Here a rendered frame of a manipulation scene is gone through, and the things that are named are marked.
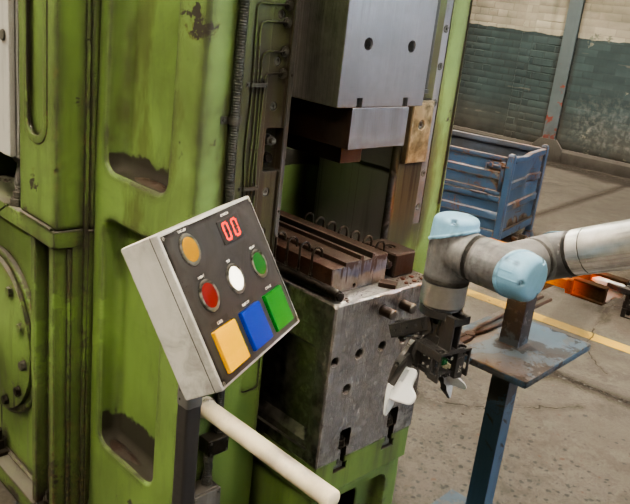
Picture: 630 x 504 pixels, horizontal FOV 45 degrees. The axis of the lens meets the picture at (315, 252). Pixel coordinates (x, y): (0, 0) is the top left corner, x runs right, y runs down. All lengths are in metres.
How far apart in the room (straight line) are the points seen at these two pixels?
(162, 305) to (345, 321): 0.65
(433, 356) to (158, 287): 0.46
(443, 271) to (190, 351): 0.43
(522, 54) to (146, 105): 8.26
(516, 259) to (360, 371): 0.88
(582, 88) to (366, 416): 7.85
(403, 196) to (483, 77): 8.02
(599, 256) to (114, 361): 1.40
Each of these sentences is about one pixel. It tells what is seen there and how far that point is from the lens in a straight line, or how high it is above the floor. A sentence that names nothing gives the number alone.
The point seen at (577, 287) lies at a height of 0.98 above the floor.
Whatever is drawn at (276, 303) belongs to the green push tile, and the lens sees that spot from 1.50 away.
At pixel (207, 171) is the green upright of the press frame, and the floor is 1.21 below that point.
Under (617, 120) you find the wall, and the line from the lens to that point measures 9.48.
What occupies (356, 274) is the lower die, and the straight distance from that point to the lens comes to 1.90.
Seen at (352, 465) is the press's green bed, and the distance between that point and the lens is 2.12.
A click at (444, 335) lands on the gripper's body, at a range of 1.27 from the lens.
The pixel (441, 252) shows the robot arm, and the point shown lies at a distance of 1.22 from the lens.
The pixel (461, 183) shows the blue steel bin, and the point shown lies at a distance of 5.58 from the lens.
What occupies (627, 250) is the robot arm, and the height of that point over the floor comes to 1.29.
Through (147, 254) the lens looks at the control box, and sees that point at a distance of 1.28.
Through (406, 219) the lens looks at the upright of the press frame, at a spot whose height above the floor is 1.01.
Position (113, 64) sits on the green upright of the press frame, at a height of 1.38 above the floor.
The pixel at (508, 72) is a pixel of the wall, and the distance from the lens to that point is 10.01.
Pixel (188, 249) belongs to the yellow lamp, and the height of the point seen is 1.17.
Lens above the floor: 1.59
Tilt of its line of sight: 18 degrees down
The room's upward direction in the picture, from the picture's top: 7 degrees clockwise
